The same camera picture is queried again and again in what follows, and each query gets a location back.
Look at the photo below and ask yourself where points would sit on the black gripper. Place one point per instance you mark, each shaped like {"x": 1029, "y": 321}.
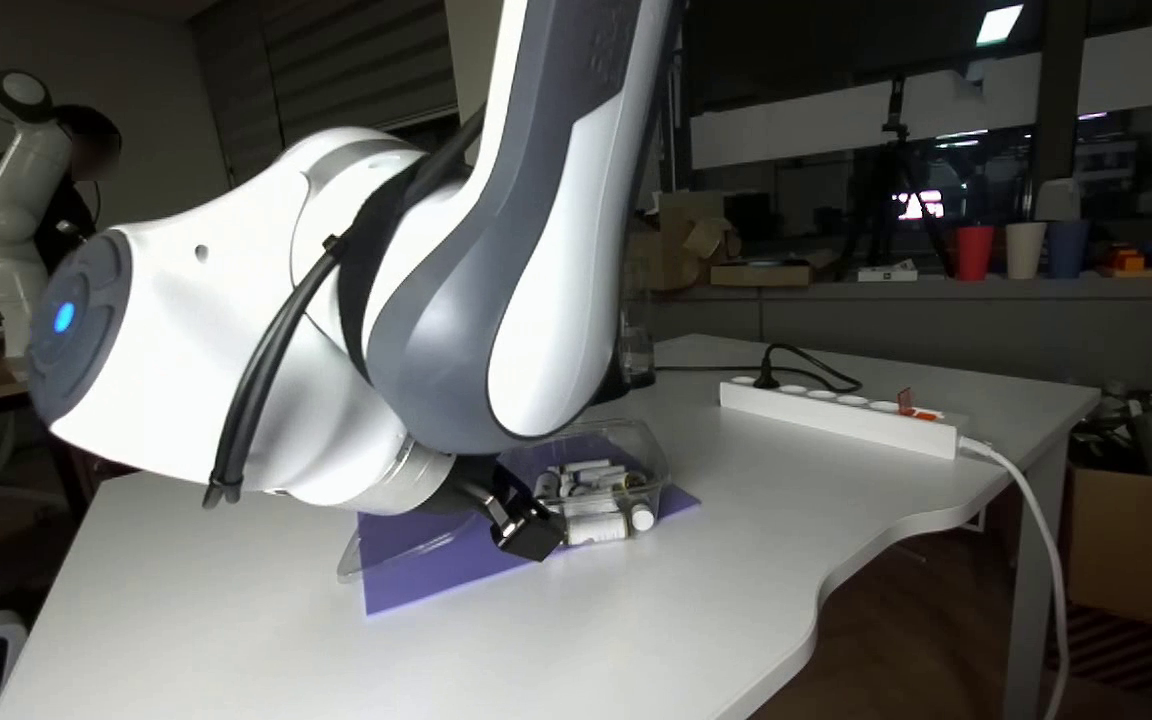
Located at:
{"x": 517, "y": 522}

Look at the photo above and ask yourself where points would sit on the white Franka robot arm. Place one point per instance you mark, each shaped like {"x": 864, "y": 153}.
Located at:
{"x": 470, "y": 266}

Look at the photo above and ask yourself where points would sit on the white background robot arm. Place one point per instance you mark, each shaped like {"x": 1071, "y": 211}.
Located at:
{"x": 19, "y": 202}

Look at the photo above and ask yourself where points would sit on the purple flat mat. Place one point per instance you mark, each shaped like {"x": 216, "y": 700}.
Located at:
{"x": 416, "y": 564}

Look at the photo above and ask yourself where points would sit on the open cardboard box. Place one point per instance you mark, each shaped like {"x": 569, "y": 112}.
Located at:
{"x": 681, "y": 243}

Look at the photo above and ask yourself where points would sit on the white power strip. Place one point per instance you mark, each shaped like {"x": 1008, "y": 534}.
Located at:
{"x": 828, "y": 410}

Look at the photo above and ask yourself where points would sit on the flat cardboard box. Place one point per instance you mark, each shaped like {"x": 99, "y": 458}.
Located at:
{"x": 761, "y": 274}

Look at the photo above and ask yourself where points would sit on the black tripod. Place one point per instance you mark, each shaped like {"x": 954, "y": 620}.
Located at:
{"x": 893, "y": 173}

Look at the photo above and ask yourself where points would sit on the red cup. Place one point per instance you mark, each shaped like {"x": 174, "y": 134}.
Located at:
{"x": 972, "y": 248}

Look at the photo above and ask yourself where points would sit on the person in black clothes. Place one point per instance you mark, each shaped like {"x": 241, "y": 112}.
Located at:
{"x": 81, "y": 146}

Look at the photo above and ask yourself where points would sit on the white cup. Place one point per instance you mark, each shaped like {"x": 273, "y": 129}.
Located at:
{"x": 1024, "y": 248}

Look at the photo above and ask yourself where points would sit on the blue cup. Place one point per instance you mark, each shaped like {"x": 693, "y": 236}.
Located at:
{"x": 1071, "y": 246}

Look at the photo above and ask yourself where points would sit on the large brown cardboard box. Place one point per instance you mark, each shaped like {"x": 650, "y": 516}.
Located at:
{"x": 1141, "y": 547}

